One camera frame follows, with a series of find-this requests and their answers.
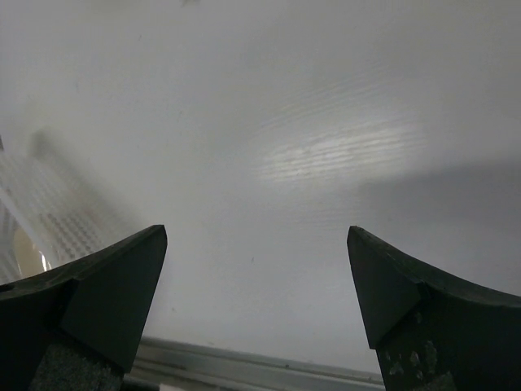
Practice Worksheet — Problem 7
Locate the aluminium rail frame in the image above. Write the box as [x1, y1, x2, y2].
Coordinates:
[134, 338, 385, 390]

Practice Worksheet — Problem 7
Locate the white plastic bin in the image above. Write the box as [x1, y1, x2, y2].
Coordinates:
[1, 151, 132, 283]

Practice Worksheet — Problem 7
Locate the cream plate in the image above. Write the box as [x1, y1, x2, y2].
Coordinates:
[12, 227, 51, 278]

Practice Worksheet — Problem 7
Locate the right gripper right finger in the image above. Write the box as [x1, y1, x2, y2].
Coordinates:
[347, 226, 520, 390]

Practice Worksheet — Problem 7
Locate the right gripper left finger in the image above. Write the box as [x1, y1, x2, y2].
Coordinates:
[1, 225, 167, 390]

